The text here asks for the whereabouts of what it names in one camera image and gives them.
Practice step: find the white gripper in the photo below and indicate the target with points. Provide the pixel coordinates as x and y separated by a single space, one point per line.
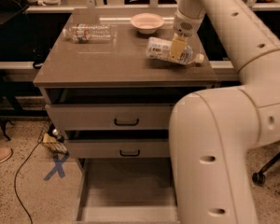
186 25

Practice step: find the blue label plastic bottle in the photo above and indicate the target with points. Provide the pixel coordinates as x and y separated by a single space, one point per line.
158 48

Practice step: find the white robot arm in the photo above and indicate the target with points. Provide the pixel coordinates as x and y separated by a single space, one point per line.
210 131

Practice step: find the grey drawer cabinet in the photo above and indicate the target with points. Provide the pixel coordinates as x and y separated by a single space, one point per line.
118 64

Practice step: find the clear plastic water bottle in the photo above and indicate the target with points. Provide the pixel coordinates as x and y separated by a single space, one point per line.
88 33

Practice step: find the top grey drawer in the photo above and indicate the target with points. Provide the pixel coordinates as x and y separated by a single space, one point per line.
95 110

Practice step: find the grey drawer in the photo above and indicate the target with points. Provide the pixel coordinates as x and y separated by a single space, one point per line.
95 110
126 191
107 144

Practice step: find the middle grey drawer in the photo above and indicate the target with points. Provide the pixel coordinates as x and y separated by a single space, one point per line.
107 144

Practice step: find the bottom grey drawer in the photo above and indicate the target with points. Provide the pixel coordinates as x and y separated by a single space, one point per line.
126 191

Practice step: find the white paper bowl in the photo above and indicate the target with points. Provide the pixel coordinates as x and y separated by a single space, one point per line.
147 23

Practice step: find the blue tape cross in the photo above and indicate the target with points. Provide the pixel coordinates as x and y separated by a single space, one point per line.
58 167

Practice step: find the black table at left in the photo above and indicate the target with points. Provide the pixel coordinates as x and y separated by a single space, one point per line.
13 29

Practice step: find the tan shoe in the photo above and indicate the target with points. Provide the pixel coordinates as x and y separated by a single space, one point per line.
5 153

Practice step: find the black top drawer handle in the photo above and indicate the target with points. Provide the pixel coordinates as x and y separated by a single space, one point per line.
133 122

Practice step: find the black drawer handle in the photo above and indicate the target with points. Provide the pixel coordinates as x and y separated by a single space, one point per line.
129 153
133 122

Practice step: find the black middle drawer handle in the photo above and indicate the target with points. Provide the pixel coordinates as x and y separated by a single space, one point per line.
129 153

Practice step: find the wire basket on floor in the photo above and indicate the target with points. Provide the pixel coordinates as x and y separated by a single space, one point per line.
52 139

